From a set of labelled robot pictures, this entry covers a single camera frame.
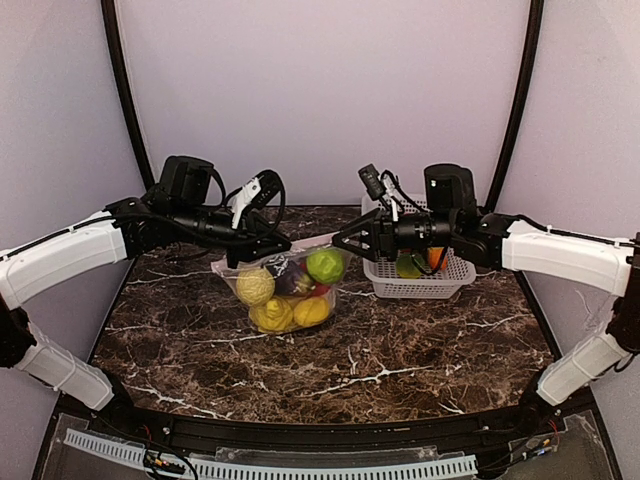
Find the cream toy apple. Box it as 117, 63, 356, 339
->
236, 268, 275, 307

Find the light green toy fruit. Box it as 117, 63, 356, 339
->
306, 249, 345, 285

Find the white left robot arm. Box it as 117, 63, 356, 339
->
1, 156, 291, 412

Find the white slotted cable duct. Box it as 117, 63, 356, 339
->
64, 428, 478, 480

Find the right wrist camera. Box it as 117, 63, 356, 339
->
358, 164, 401, 221

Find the clear zip top bag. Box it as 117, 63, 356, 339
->
211, 234, 353, 335

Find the dark purple toy eggplant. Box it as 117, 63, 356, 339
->
268, 261, 314, 297

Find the green orange toy cucumber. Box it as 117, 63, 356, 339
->
427, 247, 448, 270

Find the yellow toy pear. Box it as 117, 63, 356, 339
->
249, 296, 293, 333

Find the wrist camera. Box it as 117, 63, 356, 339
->
358, 164, 401, 221
223, 169, 286, 230

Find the green yellow toy mango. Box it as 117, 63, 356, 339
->
395, 253, 425, 279

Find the white plastic basket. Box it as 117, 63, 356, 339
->
360, 194, 478, 300

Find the yellow toy lemon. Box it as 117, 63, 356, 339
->
293, 297, 331, 328

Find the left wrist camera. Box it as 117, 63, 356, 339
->
223, 169, 286, 230

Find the red toy pepper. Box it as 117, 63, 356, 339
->
310, 283, 332, 297

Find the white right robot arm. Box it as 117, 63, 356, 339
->
332, 164, 639, 406

